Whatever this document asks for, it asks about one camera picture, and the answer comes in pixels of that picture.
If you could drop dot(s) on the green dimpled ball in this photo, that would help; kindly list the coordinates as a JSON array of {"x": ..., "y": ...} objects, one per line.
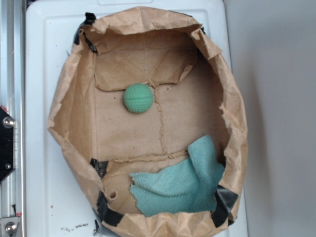
[{"x": 138, "y": 98}]

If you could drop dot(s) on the teal microfiber cloth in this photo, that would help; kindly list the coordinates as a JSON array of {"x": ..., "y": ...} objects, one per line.
[{"x": 188, "y": 186}]

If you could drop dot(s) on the aluminium frame rail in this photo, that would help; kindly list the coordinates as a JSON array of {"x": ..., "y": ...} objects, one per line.
[{"x": 12, "y": 95}]

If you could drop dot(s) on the black mounting bracket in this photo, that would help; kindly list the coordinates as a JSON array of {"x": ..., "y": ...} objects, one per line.
[{"x": 7, "y": 129}]

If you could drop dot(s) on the brown paper bag tray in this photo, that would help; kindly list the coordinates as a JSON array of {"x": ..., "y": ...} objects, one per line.
[{"x": 195, "y": 94}]

